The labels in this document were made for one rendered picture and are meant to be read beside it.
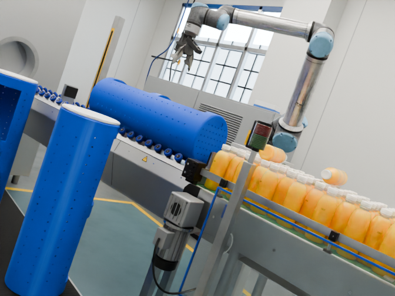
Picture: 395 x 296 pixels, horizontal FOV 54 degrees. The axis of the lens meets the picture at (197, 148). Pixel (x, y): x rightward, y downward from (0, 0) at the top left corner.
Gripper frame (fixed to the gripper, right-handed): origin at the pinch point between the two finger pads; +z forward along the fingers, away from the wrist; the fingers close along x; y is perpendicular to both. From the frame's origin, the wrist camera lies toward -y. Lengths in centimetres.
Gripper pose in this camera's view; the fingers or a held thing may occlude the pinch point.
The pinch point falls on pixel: (181, 69)
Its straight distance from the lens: 224.1
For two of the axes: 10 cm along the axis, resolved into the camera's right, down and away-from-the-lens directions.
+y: -7.4, -3.3, 5.9
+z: -3.4, 9.4, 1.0
